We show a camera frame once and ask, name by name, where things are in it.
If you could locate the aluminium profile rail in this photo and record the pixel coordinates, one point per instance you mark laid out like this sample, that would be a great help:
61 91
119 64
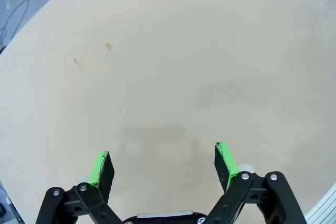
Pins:
324 205

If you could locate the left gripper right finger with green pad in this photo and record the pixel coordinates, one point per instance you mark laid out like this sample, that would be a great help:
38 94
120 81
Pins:
225 161

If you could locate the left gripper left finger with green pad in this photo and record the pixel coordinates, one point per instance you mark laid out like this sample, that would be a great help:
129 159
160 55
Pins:
103 171

